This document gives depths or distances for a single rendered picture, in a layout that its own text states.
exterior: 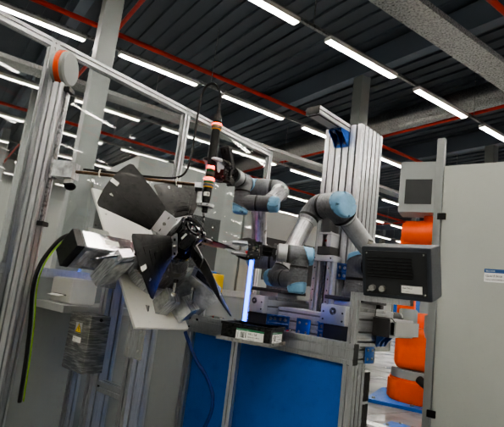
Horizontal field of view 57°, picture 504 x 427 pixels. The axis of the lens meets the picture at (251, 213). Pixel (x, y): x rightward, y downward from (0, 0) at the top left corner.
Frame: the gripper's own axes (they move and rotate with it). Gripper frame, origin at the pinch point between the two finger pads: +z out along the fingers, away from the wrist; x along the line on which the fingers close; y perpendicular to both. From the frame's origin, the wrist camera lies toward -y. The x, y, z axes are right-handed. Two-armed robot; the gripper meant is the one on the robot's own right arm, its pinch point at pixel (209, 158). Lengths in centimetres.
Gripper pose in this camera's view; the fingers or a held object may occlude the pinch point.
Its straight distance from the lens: 195.1
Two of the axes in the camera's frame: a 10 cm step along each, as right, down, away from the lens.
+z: -4.8, -2.1, -8.6
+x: -8.7, -0.2, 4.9
